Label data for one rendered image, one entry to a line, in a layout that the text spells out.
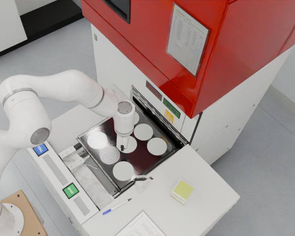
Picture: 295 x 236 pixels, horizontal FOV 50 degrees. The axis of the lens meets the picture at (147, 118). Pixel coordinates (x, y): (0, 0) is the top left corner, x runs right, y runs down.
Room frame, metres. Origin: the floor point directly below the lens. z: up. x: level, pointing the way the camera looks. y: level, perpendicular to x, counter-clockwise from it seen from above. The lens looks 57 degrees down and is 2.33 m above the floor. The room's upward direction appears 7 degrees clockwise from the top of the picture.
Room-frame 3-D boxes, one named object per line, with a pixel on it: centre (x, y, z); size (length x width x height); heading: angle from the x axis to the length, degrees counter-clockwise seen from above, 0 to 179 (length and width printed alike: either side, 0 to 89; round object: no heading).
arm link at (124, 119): (0.69, 0.10, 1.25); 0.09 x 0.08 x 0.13; 36
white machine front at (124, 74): (1.05, 0.07, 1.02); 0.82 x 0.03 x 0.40; 45
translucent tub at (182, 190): (0.49, -0.19, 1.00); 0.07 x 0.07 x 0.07; 60
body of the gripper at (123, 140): (0.69, 0.10, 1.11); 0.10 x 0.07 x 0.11; 179
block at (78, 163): (0.61, 0.32, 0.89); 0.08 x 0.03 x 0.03; 135
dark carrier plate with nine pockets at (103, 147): (0.76, 0.09, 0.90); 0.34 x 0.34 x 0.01; 45
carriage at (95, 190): (0.56, 0.26, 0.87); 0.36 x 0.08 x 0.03; 45
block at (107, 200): (0.44, 0.14, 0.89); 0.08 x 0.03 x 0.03; 135
